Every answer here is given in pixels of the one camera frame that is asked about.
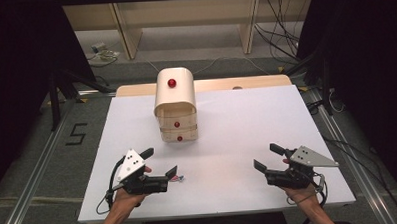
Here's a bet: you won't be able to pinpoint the thin white floor cable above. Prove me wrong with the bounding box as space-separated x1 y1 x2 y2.
135 44 270 80

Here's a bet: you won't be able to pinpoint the black metal stand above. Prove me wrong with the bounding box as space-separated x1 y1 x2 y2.
283 49 335 119

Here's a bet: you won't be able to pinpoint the bundle of black cables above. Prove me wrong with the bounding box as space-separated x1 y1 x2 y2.
253 0 307 64

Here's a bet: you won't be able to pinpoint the light wooden shelf unit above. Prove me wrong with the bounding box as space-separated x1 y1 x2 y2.
62 0 317 63

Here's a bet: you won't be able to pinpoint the black curtain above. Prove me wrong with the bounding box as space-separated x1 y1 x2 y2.
0 0 101 197
295 0 397 197

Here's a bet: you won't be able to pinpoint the aluminium floor rail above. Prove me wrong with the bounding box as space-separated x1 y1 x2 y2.
0 95 86 224
305 84 397 224

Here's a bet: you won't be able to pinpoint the person's right hand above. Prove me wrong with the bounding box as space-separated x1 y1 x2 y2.
280 183 322 212

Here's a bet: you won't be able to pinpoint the coiled white cable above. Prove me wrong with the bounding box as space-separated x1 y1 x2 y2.
86 49 122 69

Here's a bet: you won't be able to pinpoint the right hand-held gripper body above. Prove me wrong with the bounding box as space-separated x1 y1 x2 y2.
263 144 341 192

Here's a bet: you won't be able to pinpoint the black floor cable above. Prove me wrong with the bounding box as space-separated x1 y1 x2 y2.
321 132 397 224

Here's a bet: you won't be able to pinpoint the person's left hand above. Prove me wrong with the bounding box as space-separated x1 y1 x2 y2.
112 187 148 213

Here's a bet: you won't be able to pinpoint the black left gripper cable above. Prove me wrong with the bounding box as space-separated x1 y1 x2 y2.
93 158 128 216

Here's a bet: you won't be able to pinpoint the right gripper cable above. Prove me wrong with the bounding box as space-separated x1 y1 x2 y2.
297 172 328 224

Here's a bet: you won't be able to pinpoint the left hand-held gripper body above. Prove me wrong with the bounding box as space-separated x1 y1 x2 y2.
111 146 172 197

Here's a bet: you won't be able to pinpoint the white power strip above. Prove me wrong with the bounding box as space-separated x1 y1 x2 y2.
90 42 107 55

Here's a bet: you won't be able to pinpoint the light wooden table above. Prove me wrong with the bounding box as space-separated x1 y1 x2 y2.
114 74 293 98

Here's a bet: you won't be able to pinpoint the cream small drawer cabinet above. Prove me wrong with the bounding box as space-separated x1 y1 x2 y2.
152 66 200 144

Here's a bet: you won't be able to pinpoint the short white cable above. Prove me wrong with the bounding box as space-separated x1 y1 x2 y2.
328 89 347 114

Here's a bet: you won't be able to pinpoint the black tripod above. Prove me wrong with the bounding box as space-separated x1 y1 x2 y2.
46 65 119 132

